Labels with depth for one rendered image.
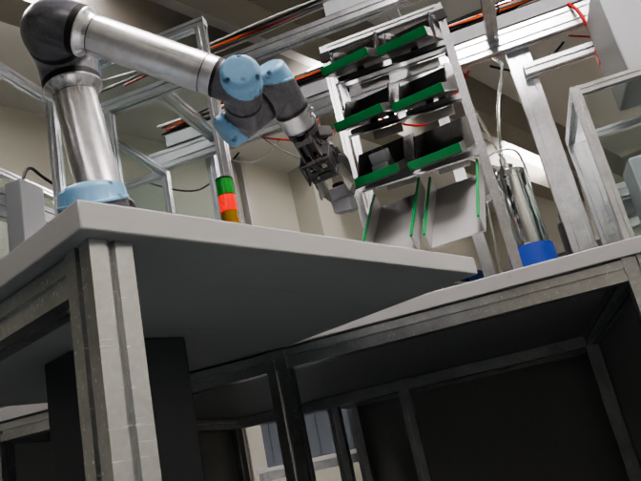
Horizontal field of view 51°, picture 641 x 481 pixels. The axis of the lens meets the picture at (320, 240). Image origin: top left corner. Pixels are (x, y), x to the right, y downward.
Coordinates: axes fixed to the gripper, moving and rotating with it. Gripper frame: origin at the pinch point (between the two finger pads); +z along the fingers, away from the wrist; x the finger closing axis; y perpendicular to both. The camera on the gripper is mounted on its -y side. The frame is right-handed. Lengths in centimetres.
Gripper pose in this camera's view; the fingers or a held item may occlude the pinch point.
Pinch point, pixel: (341, 192)
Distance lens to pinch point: 158.1
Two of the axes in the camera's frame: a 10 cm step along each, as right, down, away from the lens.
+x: 9.0, -3.3, -3.0
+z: 4.4, 7.1, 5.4
